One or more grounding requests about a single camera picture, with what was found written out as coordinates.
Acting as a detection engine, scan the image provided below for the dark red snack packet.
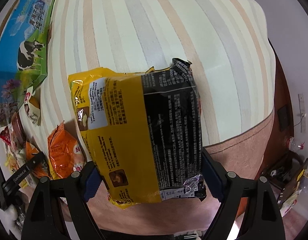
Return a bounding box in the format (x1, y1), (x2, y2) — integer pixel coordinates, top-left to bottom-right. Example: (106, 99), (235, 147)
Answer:
(11, 112), (27, 146)

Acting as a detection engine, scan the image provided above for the orange snack packet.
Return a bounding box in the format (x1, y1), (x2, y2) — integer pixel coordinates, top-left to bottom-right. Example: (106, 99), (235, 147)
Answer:
(47, 122), (85, 180)

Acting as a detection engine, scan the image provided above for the white cream snack packet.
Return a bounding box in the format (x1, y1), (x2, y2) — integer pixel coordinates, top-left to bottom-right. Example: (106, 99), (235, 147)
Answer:
(24, 92), (40, 126)

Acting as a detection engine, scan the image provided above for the blue green milk carton box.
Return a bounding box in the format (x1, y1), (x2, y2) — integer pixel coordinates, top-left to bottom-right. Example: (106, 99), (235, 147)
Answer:
(0, 0), (55, 127)

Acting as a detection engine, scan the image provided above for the red white snack packet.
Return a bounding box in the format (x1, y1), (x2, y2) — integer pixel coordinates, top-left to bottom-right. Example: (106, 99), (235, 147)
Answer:
(0, 126), (13, 146)

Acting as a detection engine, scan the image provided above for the yellow black snack bag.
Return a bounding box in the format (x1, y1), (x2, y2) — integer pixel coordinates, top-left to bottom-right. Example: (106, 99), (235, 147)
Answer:
(68, 58), (207, 209)

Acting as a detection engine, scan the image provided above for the dark box on floor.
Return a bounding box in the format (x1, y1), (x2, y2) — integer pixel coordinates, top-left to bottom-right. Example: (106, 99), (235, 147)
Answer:
(261, 150), (308, 208)

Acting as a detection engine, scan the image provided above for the plastic bottle on floor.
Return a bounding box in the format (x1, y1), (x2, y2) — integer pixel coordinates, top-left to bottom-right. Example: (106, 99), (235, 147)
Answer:
(285, 137), (304, 153)

